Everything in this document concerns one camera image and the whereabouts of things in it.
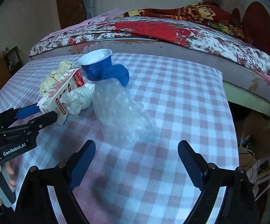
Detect beige paper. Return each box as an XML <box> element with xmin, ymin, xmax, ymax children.
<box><xmin>39</xmin><ymin>60</ymin><xmax>76</xmax><ymax>97</ymax></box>

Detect cream bed frame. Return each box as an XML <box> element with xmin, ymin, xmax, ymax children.
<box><xmin>222</xmin><ymin>80</ymin><xmax>270</xmax><ymax>122</ymax></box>

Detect short blue paper cup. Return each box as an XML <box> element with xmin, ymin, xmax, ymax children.
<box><xmin>78</xmin><ymin>49</ymin><xmax>113</xmax><ymax>82</ymax></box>

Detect floral quilt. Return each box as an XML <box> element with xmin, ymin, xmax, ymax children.
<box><xmin>29</xmin><ymin>16</ymin><xmax>270</xmax><ymax>87</ymax></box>

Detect pink sheet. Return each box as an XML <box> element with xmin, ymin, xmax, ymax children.
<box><xmin>49</xmin><ymin>7</ymin><xmax>126</xmax><ymax>38</ymax></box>

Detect red scalloped headboard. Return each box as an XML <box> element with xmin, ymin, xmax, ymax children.
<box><xmin>230</xmin><ymin>1</ymin><xmax>270</xmax><ymax>52</ymax></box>

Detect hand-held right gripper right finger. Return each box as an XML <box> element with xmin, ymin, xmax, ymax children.
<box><xmin>177</xmin><ymin>140</ymin><xmax>259</xmax><ymax>224</ymax></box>

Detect blue cloth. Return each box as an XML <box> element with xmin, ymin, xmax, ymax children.
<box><xmin>102</xmin><ymin>63</ymin><xmax>130</xmax><ymax>87</ymax></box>

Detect wooden side cabinet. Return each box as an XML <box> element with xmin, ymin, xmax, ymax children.
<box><xmin>0</xmin><ymin>47</ymin><xmax>24</xmax><ymax>92</ymax></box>

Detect checkered tablecloth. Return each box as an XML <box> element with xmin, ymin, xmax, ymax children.
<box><xmin>0</xmin><ymin>52</ymin><xmax>240</xmax><ymax>224</ymax></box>

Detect red cartoon blanket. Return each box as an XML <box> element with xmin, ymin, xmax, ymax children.
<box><xmin>115</xmin><ymin>1</ymin><xmax>250</xmax><ymax>41</ymax></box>

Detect clear plastic bag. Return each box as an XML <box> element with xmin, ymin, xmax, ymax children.
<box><xmin>92</xmin><ymin>77</ymin><xmax>154</xmax><ymax>143</ymax></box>

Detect red and white carton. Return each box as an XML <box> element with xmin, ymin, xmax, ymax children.
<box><xmin>36</xmin><ymin>68</ymin><xmax>85</xmax><ymax>126</ymax></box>

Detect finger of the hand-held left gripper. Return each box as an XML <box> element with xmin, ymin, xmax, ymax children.
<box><xmin>0</xmin><ymin>104</ymin><xmax>40</xmax><ymax>128</ymax></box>
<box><xmin>28</xmin><ymin>111</ymin><xmax>58</xmax><ymax>131</ymax></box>

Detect white paper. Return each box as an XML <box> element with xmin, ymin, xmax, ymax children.
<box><xmin>61</xmin><ymin>83</ymin><xmax>96</xmax><ymax>116</ymax></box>

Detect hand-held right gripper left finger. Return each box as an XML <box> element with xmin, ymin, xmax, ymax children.
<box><xmin>15</xmin><ymin>139</ymin><xmax>96</xmax><ymax>224</ymax></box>

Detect brown wooden door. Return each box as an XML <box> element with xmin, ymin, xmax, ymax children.
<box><xmin>56</xmin><ymin>0</ymin><xmax>88</xmax><ymax>30</ymax></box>

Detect brown cardboard box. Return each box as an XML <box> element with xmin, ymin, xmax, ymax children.
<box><xmin>239</xmin><ymin>112</ymin><xmax>270</xmax><ymax>159</ymax></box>

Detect narrow grey curtain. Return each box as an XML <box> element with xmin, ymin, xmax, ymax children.
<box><xmin>79</xmin><ymin>0</ymin><xmax>98</xmax><ymax>20</ymax></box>

